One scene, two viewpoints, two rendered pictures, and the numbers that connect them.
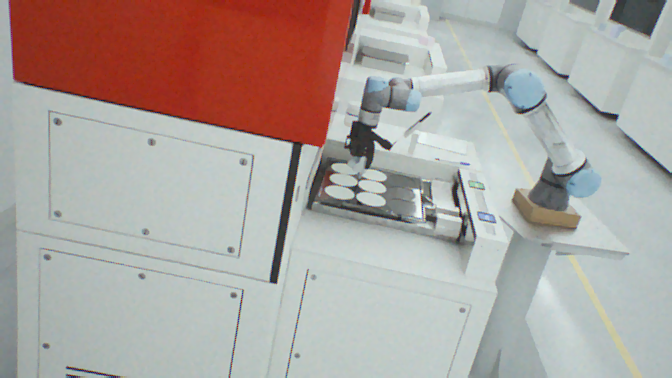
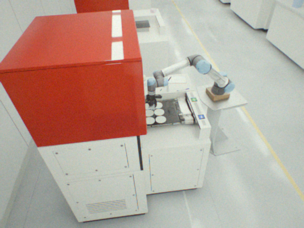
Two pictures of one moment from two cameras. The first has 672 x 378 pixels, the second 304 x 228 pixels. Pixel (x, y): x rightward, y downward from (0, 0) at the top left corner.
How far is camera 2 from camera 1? 71 cm
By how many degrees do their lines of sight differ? 18
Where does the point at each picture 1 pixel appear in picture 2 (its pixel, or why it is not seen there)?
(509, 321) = (213, 129)
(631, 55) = not seen: outside the picture
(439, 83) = (172, 70)
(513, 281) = (212, 118)
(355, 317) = (167, 161)
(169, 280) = (109, 178)
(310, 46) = (134, 111)
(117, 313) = (95, 190)
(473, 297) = (204, 146)
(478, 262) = (203, 134)
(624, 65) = not seen: outside the picture
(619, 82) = not seen: outside the picture
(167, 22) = (82, 118)
